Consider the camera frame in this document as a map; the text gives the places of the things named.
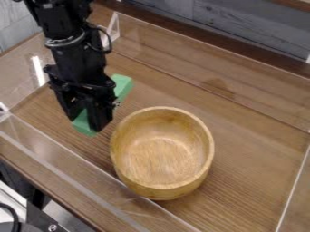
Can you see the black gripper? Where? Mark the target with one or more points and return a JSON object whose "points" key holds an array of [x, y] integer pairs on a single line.
{"points": [[77, 79]]}

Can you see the green rectangular block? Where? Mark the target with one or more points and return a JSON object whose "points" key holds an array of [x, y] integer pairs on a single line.
{"points": [[124, 85]]}

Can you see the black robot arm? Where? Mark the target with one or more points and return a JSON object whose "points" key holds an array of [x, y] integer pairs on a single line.
{"points": [[62, 17]]}

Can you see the brown wooden bowl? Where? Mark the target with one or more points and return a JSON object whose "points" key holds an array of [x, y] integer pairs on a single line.
{"points": [[161, 152]]}

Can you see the clear acrylic corner bracket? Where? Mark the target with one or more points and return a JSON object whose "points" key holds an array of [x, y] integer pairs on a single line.
{"points": [[110, 32]]}

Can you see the clear acrylic tray wall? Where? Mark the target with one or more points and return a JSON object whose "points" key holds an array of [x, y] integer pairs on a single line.
{"points": [[82, 188]]}

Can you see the black metal table frame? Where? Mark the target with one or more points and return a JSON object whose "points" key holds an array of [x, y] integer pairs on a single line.
{"points": [[28, 210]]}

